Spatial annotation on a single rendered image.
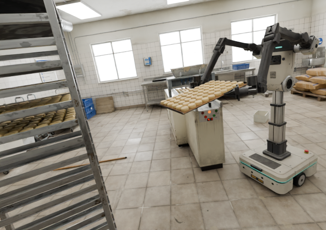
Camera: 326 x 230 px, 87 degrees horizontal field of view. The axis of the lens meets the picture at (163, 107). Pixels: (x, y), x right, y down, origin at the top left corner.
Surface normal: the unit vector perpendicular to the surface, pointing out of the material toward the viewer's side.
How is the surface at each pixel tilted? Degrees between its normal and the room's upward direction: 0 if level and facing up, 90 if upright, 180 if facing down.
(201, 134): 90
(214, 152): 90
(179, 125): 90
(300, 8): 90
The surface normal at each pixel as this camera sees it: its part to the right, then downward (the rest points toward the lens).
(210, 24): -0.04, 0.26
